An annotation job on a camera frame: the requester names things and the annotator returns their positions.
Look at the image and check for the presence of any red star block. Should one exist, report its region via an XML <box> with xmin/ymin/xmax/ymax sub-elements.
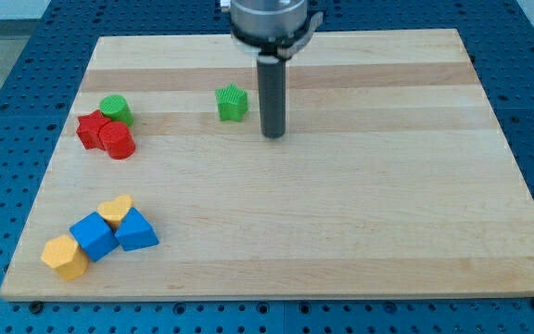
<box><xmin>76</xmin><ymin>109</ymin><xmax>111</xmax><ymax>150</ymax></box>

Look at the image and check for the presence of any red cylinder block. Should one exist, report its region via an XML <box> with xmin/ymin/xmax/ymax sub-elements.
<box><xmin>99</xmin><ymin>121</ymin><xmax>136</xmax><ymax>160</ymax></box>

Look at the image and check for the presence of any green star block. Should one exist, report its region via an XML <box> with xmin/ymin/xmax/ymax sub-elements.
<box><xmin>215</xmin><ymin>83</ymin><xmax>248</xmax><ymax>122</ymax></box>

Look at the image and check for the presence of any green cylinder block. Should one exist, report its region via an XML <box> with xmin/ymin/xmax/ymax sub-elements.
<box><xmin>99</xmin><ymin>95</ymin><xmax>134</xmax><ymax>126</ymax></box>

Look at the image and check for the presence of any light wooden board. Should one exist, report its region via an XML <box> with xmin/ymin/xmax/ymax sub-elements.
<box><xmin>0</xmin><ymin>29</ymin><xmax>534</xmax><ymax>302</ymax></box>

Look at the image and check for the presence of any blue triangular block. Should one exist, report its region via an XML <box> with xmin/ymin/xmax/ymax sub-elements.
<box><xmin>115</xmin><ymin>207</ymin><xmax>159</xmax><ymax>251</ymax></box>

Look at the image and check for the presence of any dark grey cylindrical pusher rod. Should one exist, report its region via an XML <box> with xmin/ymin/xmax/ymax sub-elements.
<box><xmin>257</xmin><ymin>54</ymin><xmax>286</xmax><ymax>139</ymax></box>

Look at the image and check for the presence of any blue cube block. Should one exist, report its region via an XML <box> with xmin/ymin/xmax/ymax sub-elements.
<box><xmin>70</xmin><ymin>212</ymin><xmax>119</xmax><ymax>262</ymax></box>

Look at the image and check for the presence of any yellow hexagon block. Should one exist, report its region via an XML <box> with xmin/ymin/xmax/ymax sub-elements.
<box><xmin>41</xmin><ymin>235</ymin><xmax>90</xmax><ymax>281</ymax></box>

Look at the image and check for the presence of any yellow heart block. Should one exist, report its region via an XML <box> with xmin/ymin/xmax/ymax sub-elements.
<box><xmin>96</xmin><ymin>194</ymin><xmax>134</xmax><ymax>231</ymax></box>

